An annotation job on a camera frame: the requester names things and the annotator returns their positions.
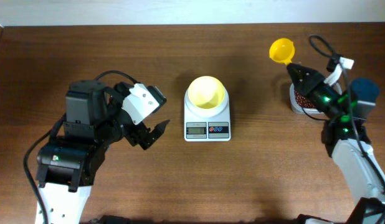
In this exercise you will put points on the white digital kitchen scale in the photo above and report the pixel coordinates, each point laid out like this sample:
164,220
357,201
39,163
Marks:
207,125

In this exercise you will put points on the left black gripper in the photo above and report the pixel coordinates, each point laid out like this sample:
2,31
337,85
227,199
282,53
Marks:
141,137

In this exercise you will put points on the clear plastic container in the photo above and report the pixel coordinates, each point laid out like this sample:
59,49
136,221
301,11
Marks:
296,108

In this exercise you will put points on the yellow measuring scoop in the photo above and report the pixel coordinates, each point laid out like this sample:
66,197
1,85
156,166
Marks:
282,51

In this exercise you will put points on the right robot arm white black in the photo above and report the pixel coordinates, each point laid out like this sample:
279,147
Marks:
345,137

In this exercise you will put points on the red beans in container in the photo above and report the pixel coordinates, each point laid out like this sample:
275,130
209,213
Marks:
303,102

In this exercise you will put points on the yellow plastic bowl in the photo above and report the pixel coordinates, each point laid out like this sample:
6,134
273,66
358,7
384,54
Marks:
206,92

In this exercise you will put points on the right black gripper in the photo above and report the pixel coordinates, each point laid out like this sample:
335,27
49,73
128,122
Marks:
313,86

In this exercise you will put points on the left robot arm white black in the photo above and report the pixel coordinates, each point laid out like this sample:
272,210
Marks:
96,116

